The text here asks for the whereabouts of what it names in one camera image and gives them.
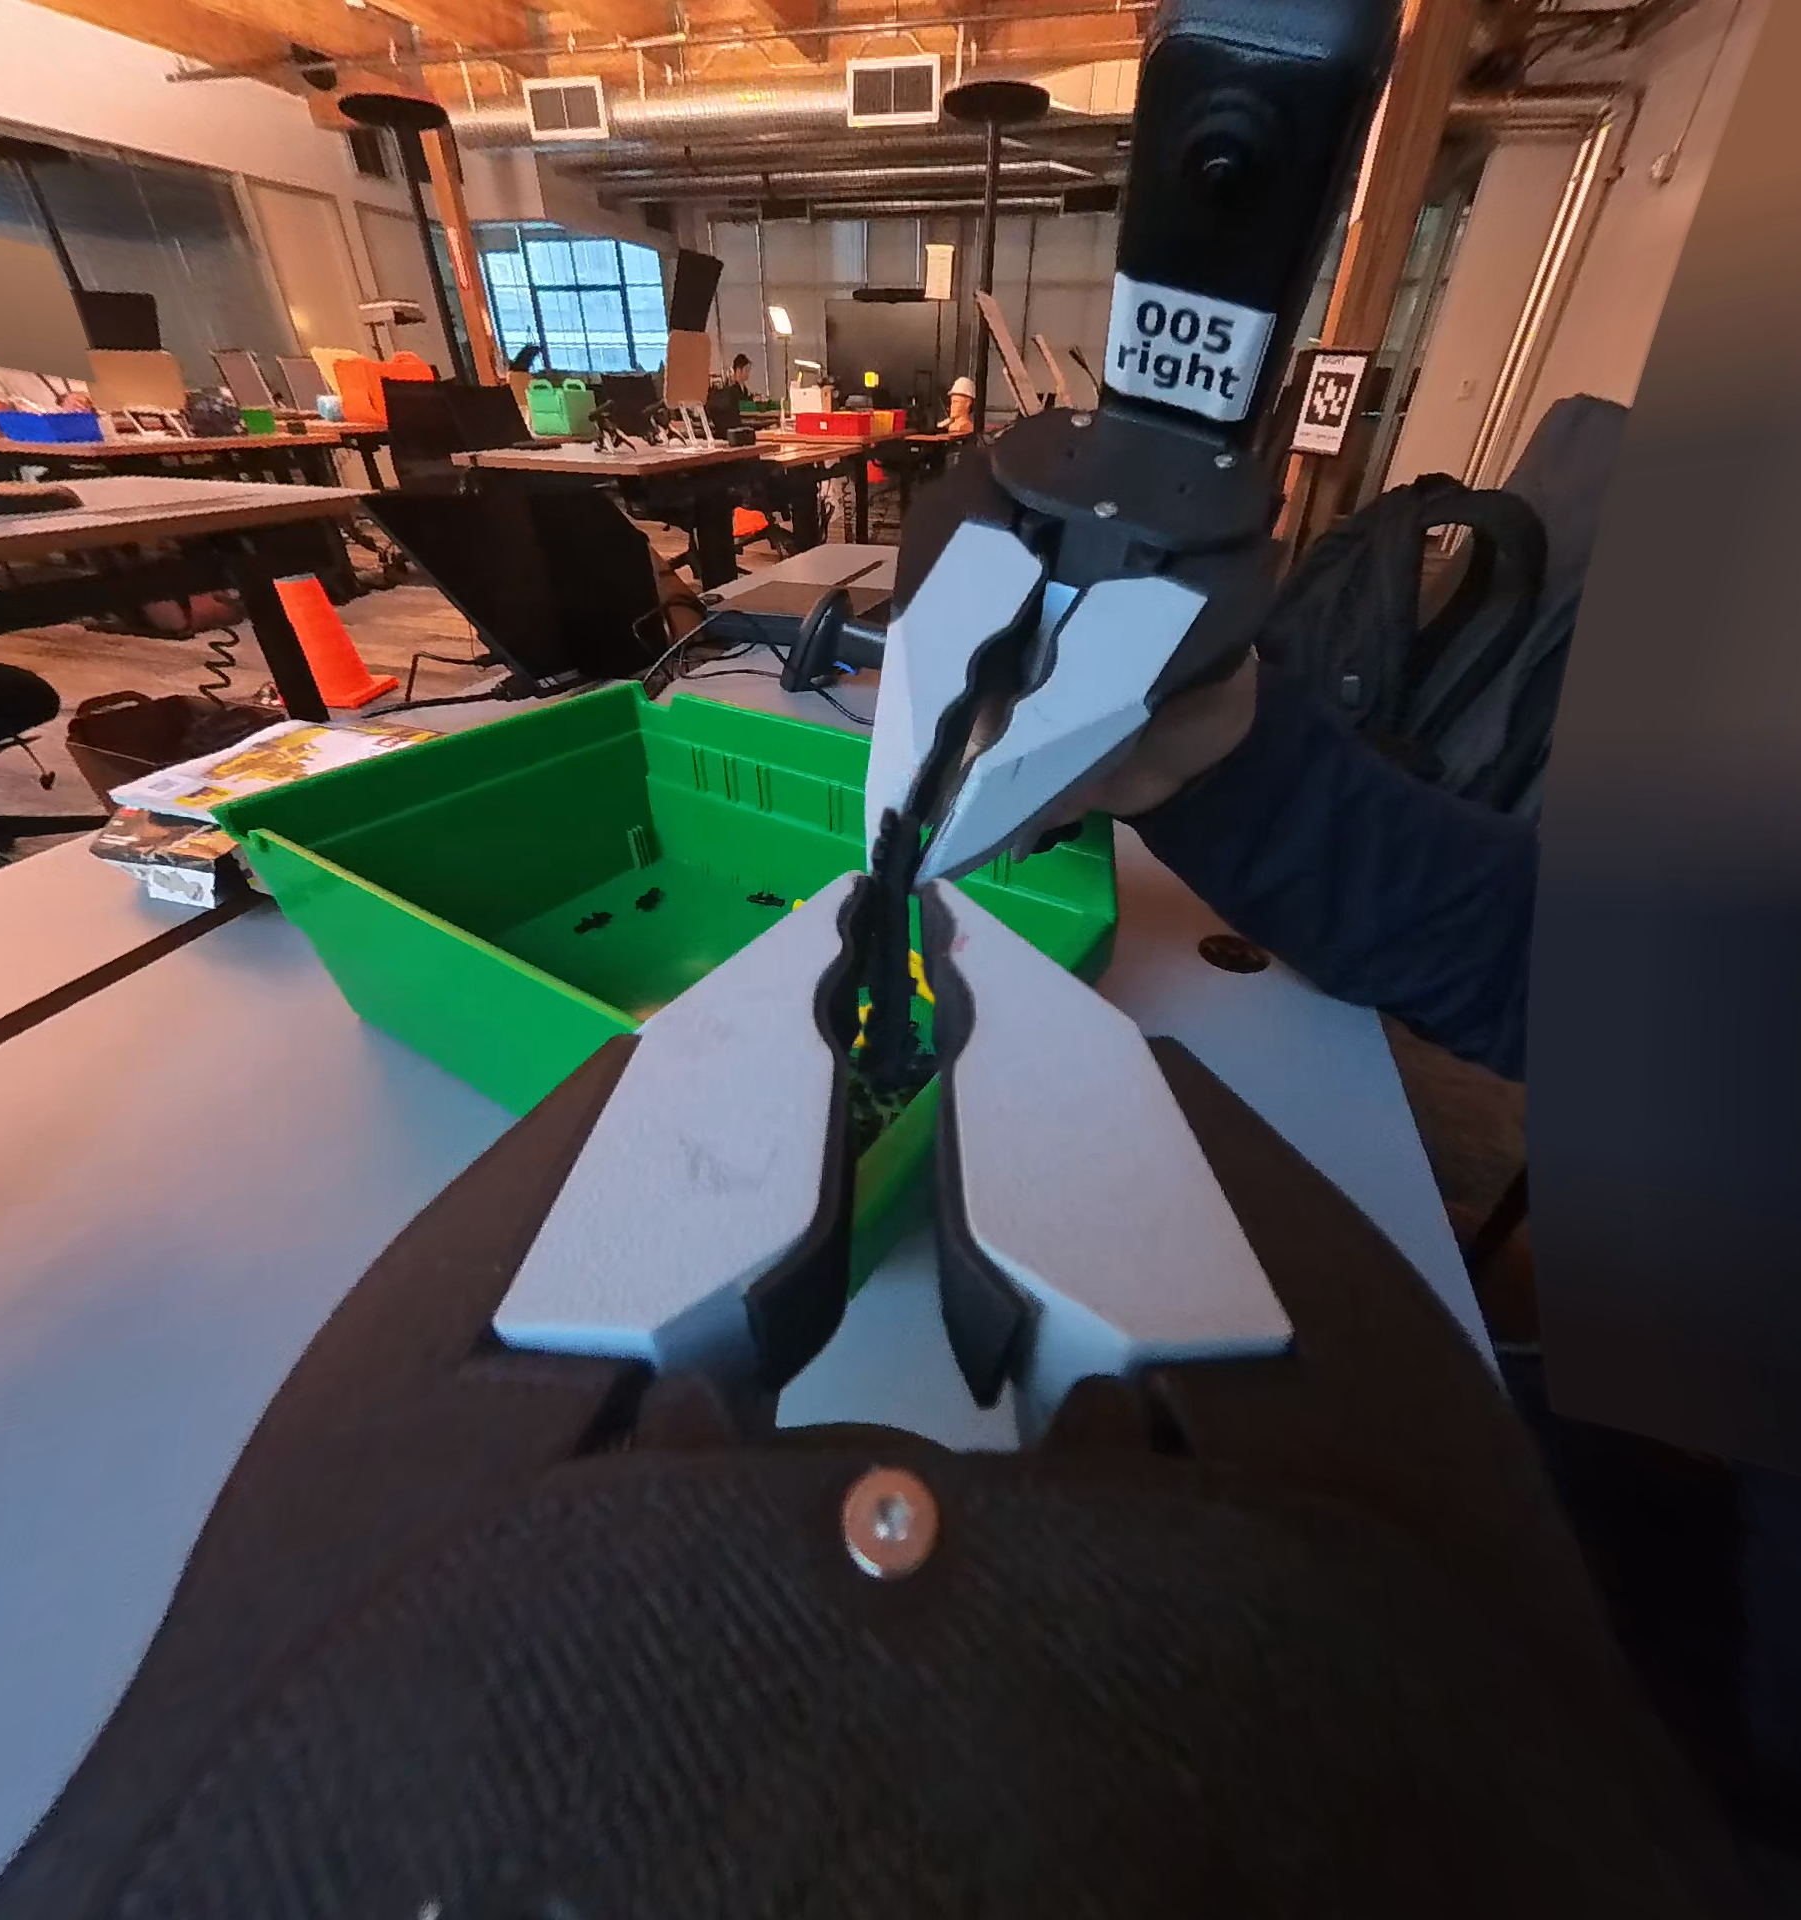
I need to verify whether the orange bin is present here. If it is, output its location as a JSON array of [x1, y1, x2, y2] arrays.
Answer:
[[334, 351, 437, 427]]

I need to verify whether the black background monitor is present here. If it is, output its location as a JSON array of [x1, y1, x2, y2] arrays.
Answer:
[[825, 295, 945, 405]]

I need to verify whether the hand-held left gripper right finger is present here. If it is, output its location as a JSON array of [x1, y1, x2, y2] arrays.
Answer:
[[915, 877, 1296, 1454]]

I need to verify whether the wooden desk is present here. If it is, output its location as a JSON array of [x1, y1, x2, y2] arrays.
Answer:
[[0, 479, 375, 723]]

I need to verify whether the black backpack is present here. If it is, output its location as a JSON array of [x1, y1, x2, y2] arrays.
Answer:
[[1258, 471, 1551, 821]]

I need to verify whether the black floor lamp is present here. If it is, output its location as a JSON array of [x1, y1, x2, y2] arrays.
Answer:
[[336, 93, 480, 385], [945, 82, 1055, 439]]

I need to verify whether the black barcode scanner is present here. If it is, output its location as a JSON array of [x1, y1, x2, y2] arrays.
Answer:
[[782, 590, 896, 696]]

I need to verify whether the black and white marker sign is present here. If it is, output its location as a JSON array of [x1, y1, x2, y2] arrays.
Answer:
[[1292, 347, 1375, 455]]

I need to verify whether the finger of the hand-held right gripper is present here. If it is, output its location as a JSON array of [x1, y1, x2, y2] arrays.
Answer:
[[861, 512, 1051, 863], [913, 574, 1214, 887]]

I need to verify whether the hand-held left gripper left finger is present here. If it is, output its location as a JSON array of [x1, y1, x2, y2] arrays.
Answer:
[[491, 871, 876, 1395]]

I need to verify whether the orange traffic cone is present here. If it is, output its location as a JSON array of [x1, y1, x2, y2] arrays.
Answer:
[[272, 574, 398, 715]]

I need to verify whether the green plastic bin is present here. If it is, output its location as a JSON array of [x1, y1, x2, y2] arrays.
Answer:
[[211, 681, 1118, 1301]]

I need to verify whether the arched window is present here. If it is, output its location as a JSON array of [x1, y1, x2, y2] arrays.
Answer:
[[480, 225, 673, 379]]

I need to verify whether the dark printed booklet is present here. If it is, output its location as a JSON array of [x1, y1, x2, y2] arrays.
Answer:
[[89, 810, 266, 910]]

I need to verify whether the person's right hand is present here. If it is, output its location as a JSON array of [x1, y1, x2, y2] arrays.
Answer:
[[1080, 646, 1263, 844]]

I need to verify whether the dark brown bag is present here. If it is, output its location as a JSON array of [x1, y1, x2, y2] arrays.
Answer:
[[65, 693, 294, 774]]

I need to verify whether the black angled panel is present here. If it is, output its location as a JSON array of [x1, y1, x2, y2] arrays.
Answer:
[[365, 481, 673, 685]]

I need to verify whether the pile of lego pieces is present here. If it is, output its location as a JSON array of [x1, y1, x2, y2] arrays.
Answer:
[[789, 899, 945, 1151]]

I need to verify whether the yellow instruction booklet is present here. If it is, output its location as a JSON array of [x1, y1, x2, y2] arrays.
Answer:
[[109, 719, 444, 817]]

